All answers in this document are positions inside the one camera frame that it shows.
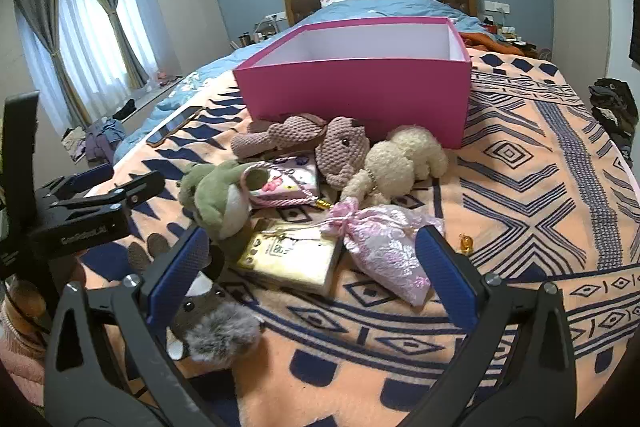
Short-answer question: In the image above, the white sheer curtain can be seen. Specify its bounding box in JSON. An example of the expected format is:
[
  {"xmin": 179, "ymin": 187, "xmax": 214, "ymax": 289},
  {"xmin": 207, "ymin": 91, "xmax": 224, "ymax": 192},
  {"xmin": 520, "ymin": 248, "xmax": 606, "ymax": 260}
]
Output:
[{"xmin": 20, "ymin": 0, "xmax": 158, "ymax": 128}]

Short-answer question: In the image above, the wooden nightstand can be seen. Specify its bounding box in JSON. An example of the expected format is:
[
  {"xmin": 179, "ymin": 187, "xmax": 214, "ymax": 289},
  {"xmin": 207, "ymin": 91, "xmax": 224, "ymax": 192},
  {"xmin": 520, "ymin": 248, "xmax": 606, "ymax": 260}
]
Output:
[{"xmin": 490, "ymin": 34, "xmax": 541, "ymax": 58}]

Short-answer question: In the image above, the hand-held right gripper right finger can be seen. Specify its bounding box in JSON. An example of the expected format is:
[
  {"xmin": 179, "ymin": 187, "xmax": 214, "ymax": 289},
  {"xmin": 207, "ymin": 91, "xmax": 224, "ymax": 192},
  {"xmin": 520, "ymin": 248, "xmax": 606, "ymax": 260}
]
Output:
[{"xmin": 400, "ymin": 224, "xmax": 578, "ymax": 427}]

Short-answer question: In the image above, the pile of dark clothes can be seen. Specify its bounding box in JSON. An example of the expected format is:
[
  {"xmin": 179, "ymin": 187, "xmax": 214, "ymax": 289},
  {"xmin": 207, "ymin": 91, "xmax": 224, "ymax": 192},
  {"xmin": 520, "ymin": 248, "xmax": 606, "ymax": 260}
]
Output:
[{"xmin": 587, "ymin": 78, "xmax": 640, "ymax": 155}]

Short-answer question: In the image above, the pink box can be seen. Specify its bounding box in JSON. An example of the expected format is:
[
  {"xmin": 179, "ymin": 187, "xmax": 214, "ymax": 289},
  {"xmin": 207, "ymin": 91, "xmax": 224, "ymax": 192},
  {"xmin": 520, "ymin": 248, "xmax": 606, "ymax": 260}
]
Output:
[{"xmin": 232, "ymin": 17, "xmax": 472, "ymax": 150}]

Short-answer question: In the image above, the person's left hand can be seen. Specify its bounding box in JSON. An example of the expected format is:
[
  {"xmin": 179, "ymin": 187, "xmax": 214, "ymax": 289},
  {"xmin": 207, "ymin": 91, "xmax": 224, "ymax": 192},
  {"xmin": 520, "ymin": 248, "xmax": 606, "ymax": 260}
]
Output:
[{"xmin": 0, "ymin": 279, "xmax": 55, "ymax": 334}]

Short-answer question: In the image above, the black cloth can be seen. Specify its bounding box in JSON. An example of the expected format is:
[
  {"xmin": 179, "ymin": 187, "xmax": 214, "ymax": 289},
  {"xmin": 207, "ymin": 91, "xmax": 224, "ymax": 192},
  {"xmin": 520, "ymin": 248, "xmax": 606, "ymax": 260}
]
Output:
[{"xmin": 112, "ymin": 98, "xmax": 137, "ymax": 120}]

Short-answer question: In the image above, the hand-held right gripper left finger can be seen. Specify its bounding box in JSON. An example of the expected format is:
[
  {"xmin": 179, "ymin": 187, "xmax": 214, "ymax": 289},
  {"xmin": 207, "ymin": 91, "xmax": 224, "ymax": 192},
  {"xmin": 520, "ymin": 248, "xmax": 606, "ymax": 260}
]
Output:
[{"xmin": 44, "ymin": 226, "xmax": 221, "ymax": 427}]

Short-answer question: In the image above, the pink braided cord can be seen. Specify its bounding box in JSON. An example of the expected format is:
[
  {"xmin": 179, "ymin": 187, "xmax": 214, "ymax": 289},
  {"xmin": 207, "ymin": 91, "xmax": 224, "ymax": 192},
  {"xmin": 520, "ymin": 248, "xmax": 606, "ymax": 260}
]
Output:
[{"xmin": 250, "ymin": 197, "xmax": 333, "ymax": 210}]

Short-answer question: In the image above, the orange cloth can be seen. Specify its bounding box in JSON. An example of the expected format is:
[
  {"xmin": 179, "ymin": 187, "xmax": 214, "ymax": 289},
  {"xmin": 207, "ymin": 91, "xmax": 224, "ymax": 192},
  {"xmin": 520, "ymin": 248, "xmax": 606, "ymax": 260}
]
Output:
[{"xmin": 459, "ymin": 32, "xmax": 526, "ymax": 56}]

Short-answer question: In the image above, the person's left forearm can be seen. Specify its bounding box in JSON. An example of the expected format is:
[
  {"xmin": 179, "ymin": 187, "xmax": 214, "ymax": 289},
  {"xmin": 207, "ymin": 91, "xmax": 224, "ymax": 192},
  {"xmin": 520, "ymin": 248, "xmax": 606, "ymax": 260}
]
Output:
[{"xmin": 0, "ymin": 302, "xmax": 51, "ymax": 408}]

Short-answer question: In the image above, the dark smartphone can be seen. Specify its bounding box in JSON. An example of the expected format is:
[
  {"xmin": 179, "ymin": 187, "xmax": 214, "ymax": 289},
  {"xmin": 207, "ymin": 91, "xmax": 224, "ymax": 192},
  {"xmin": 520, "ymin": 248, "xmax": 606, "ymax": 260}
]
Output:
[{"xmin": 146, "ymin": 106, "xmax": 203, "ymax": 146}]

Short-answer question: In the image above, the pink lace drawstring pouch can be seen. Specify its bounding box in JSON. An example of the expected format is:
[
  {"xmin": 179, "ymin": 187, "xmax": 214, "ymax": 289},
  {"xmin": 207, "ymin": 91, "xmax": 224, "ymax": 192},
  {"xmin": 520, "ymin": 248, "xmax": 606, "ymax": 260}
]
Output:
[{"xmin": 320, "ymin": 199, "xmax": 446, "ymax": 307}]

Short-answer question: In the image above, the cream curly bear plush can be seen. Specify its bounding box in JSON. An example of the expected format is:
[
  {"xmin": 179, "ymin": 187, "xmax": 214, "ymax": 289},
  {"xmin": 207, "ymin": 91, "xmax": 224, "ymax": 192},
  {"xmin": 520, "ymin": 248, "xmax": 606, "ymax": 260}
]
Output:
[{"xmin": 340, "ymin": 125, "xmax": 449, "ymax": 210}]

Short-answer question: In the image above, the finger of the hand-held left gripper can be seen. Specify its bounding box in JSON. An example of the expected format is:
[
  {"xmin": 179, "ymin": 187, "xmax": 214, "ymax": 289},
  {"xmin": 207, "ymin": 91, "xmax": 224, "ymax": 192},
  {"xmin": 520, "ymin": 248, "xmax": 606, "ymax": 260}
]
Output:
[
  {"xmin": 35, "ymin": 163, "xmax": 116, "ymax": 204},
  {"xmin": 51, "ymin": 171, "xmax": 167, "ymax": 211}
]

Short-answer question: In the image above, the grey mouse plush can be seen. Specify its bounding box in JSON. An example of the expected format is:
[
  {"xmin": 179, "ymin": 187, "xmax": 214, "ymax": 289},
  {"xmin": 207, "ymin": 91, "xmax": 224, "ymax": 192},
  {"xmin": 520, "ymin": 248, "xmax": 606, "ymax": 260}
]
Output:
[{"xmin": 167, "ymin": 271, "xmax": 266, "ymax": 363}]

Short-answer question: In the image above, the pink floral tissue pack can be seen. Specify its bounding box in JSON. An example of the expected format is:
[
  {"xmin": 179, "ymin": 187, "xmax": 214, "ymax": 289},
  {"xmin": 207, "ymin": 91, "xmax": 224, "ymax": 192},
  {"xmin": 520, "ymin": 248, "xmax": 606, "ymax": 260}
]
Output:
[{"xmin": 240, "ymin": 157, "xmax": 321, "ymax": 208}]

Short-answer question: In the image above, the gold and white gift box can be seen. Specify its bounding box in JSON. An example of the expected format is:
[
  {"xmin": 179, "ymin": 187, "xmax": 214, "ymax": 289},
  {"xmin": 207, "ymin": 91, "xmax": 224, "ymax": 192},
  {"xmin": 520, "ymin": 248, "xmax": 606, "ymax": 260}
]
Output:
[{"xmin": 235, "ymin": 219, "xmax": 346, "ymax": 298}]

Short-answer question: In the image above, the green frog plush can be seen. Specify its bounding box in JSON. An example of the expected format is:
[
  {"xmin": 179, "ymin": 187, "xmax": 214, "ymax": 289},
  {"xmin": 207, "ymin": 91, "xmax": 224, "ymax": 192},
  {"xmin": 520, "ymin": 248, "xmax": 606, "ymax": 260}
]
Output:
[{"xmin": 178, "ymin": 159, "xmax": 271, "ymax": 240}]

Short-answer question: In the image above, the pink knitted rabbit plush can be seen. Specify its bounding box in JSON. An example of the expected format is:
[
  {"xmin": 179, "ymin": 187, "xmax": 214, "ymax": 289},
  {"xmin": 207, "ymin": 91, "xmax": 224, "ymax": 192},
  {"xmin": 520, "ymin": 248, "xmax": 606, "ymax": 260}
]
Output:
[{"xmin": 231, "ymin": 113, "xmax": 371, "ymax": 188}]

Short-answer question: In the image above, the cluttered bedside table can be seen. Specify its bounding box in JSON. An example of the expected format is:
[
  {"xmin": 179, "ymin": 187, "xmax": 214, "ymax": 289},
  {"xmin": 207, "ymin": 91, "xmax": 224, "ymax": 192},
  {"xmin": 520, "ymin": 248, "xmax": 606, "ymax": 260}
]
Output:
[{"xmin": 227, "ymin": 12, "xmax": 290, "ymax": 54}]

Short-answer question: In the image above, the wooden bed blue duvet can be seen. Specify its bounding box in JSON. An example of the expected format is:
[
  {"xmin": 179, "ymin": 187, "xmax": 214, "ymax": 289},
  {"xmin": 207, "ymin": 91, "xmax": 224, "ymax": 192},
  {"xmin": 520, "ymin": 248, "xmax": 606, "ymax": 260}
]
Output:
[{"xmin": 112, "ymin": 0, "xmax": 486, "ymax": 168}]

